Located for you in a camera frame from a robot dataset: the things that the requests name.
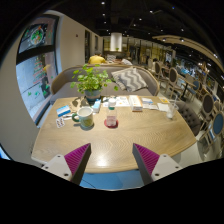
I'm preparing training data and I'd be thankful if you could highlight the grey tufted chair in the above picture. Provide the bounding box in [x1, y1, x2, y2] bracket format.
[174, 99, 203, 137]

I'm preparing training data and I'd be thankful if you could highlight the white blue paper card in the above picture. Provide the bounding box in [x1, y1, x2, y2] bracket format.
[141, 97, 159, 110]

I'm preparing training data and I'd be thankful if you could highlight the white box orange print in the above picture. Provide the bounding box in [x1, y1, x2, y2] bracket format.
[128, 94, 144, 112]

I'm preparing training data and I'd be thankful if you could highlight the clear plastic cup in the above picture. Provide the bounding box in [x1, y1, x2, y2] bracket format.
[165, 102, 179, 120]

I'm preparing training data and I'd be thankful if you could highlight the green potted plant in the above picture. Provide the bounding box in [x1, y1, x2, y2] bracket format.
[69, 63, 119, 103]

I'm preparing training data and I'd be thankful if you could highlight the decorated dark-framed window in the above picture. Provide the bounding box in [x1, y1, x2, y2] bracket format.
[15, 14, 61, 126]

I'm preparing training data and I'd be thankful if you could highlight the group of ceiling lights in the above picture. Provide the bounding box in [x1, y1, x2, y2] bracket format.
[98, 0, 218, 58]

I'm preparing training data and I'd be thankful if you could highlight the white round pillar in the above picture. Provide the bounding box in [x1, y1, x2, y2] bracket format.
[109, 32, 123, 53]

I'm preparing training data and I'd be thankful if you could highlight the printed white leaflet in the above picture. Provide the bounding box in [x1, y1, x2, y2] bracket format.
[114, 95, 131, 108]

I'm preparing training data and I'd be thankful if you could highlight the grey chevron pillow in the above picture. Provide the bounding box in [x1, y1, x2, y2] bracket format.
[110, 67, 149, 93]

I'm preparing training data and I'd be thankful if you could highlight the group of dining chairs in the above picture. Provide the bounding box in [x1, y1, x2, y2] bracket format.
[151, 59, 224, 158]

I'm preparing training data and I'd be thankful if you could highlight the flat blue box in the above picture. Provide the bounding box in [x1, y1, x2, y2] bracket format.
[55, 105, 72, 118]

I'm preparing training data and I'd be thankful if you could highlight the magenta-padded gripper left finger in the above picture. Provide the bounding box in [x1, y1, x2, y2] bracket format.
[41, 143, 92, 186]

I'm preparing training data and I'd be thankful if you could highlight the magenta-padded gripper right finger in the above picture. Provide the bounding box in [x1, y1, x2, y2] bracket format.
[132, 143, 184, 186]

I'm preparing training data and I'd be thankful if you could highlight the clear plastic bottle white cap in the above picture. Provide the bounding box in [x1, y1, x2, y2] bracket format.
[105, 97, 118, 127]

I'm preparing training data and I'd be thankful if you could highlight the white paper napkin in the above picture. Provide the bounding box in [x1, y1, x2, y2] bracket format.
[157, 102, 171, 113]

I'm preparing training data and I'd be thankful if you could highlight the white mug green handle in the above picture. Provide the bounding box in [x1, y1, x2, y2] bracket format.
[71, 106, 95, 129]

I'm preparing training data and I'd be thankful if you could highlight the grey curved sofa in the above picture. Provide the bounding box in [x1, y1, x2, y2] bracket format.
[49, 64, 161, 106]

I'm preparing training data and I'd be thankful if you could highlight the pill blister pack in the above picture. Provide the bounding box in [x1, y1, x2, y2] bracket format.
[55, 117, 66, 129]

